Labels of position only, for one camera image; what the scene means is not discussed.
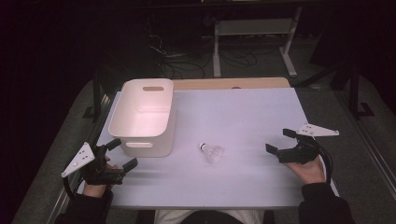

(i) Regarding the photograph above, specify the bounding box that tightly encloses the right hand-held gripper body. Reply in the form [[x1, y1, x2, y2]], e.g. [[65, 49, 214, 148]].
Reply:
[[276, 123, 340, 165]]

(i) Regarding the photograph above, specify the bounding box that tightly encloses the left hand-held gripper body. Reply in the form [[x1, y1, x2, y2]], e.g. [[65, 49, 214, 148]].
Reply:
[[61, 142, 125, 187]]

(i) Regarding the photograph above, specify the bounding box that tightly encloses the white plastic storage bin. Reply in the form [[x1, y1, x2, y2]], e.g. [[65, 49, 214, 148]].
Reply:
[[107, 77, 177, 158]]

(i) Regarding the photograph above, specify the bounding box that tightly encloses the white badminton shuttlecock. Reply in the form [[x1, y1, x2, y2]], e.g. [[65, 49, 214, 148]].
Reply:
[[199, 142, 225, 164]]

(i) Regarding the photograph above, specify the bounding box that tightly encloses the person's left hand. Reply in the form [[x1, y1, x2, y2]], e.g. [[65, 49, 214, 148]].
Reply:
[[81, 155, 120, 199]]

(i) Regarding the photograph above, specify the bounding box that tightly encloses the person's right hand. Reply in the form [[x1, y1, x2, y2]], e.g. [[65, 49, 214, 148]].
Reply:
[[284, 154, 327, 186]]

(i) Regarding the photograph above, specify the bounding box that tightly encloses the black metal stand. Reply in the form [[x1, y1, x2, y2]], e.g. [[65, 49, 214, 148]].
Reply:
[[346, 52, 376, 120], [82, 66, 108, 124]]

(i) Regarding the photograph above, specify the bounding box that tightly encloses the wooden board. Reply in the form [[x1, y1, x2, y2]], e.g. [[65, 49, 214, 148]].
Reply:
[[172, 77, 291, 91]]

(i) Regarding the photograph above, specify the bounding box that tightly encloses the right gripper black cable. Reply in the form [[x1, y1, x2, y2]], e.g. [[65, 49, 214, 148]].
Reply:
[[317, 146, 334, 185]]

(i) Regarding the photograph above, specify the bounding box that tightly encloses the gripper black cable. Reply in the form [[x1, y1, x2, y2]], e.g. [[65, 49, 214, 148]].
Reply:
[[62, 175, 82, 202], [317, 146, 334, 185]]

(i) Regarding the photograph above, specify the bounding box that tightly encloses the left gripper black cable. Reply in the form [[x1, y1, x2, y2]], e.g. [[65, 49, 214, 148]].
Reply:
[[62, 175, 82, 202]]

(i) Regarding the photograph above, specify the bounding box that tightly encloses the white metal desk frame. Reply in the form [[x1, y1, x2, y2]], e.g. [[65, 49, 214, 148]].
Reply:
[[212, 7, 304, 78]]

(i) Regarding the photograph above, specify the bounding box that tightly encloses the tangle of black floor cables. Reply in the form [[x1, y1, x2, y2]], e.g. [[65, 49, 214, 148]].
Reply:
[[144, 15, 260, 80]]

